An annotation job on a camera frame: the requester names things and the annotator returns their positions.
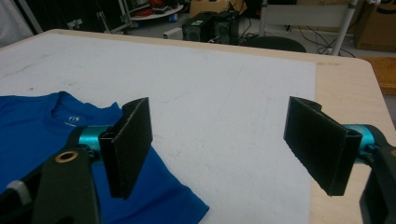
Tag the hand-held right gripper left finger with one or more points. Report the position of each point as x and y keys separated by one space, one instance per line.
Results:
x=127 y=146

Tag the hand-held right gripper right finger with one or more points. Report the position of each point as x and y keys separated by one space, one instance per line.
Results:
x=320 y=143

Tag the blue t-shirt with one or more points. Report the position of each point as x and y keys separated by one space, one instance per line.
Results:
x=34 y=124

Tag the white felt mat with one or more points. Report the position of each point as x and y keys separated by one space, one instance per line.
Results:
x=218 y=102

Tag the black round chair seat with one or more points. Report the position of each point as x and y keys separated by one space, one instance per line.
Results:
x=274 y=44

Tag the small white box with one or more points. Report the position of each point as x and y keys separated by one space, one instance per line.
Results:
x=172 y=33

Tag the large cardboard box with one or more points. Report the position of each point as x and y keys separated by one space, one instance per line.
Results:
x=378 y=28

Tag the black computer tower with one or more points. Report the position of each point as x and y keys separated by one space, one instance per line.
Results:
x=226 y=29
x=196 y=29

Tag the white round table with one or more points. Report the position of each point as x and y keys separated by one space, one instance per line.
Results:
x=158 y=14

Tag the black case with metal edges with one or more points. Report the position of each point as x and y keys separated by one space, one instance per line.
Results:
x=77 y=14

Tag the small cardboard box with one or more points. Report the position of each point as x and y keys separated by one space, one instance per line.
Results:
x=208 y=6

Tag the white curtain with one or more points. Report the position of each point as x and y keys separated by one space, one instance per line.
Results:
x=12 y=18

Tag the white metal frame stand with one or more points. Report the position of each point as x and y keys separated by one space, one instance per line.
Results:
x=305 y=15

